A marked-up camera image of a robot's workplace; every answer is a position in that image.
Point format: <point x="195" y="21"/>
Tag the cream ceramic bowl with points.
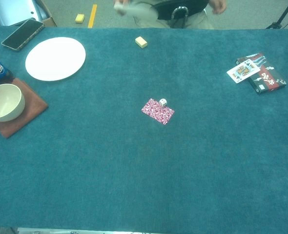
<point x="3" y="103"/>

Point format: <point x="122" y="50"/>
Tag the yellow rectangular block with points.
<point x="141" y="42"/>

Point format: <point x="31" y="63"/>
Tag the black smartphone in patterned case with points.
<point x="22" y="34"/>

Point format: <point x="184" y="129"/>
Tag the brown square cloth mat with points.
<point x="29" y="109"/>

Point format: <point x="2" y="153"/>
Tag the small white die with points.
<point x="163" y="102"/>

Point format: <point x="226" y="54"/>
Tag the teal table cloth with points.
<point x="134" y="170"/>

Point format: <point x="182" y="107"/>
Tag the seated person in khaki trousers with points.
<point x="202" y="19"/>

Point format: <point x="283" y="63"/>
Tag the yellow floor tape strip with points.
<point x="92" y="15"/>

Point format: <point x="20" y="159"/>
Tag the white plastic panel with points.
<point x="14" y="9"/>

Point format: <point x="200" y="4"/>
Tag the king playing card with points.
<point x="242" y="71"/>

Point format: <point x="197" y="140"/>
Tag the red patterned playing card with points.
<point x="157" y="112"/>

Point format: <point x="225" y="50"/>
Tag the cardboard box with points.
<point x="50" y="20"/>

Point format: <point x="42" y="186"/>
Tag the yellow sponge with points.
<point x="79" y="18"/>

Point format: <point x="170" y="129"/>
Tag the black playing card box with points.
<point x="268" y="78"/>

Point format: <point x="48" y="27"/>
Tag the metal table frame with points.
<point x="85" y="231"/>

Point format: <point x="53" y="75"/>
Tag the black tripod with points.
<point x="279" y="19"/>

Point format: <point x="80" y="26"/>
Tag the white round plate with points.
<point x="55" y="58"/>

